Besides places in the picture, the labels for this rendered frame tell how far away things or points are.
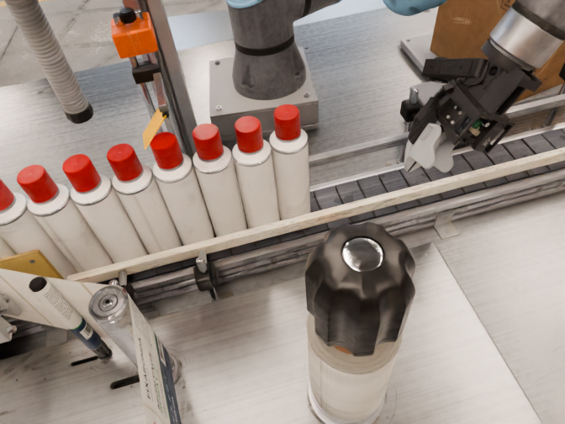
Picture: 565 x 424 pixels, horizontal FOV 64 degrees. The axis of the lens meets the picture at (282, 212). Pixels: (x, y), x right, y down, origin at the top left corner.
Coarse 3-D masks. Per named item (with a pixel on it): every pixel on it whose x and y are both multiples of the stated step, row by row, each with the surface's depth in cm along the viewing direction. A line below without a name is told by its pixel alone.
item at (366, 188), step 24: (504, 144) 79; (528, 144) 78; (552, 144) 78; (432, 168) 76; (456, 168) 76; (480, 168) 76; (552, 168) 74; (336, 192) 75; (360, 192) 74; (384, 192) 74; (456, 192) 73; (360, 216) 71; (264, 240) 69; (288, 240) 69; (168, 264) 68; (192, 264) 68
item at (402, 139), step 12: (564, 96) 73; (516, 108) 72; (528, 108) 72; (540, 108) 73; (408, 132) 70; (360, 144) 70; (372, 144) 69; (384, 144) 69; (396, 144) 70; (312, 156) 69; (324, 156) 68; (336, 156) 69; (348, 156) 69
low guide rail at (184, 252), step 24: (504, 168) 71; (528, 168) 72; (408, 192) 69; (432, 192) 70; (312, 216) 67; (336, 216) 68; (216, 240) 66; (240, 240) 66; (120, 264) 64; (144, 264) 65
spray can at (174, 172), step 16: (160, 144) 54; (176, 144) 55; (160, 160) 55; (176, 160) 56; (160, 176) 57; (176, 176) 57; (192, 176) 58; (176, 192) 58; (192, 192) 60; (176, 208) 61; (192, 208) 61; (176, 224) 64; (192, 224) 64; (208, 224) 66; (192, 240) 66
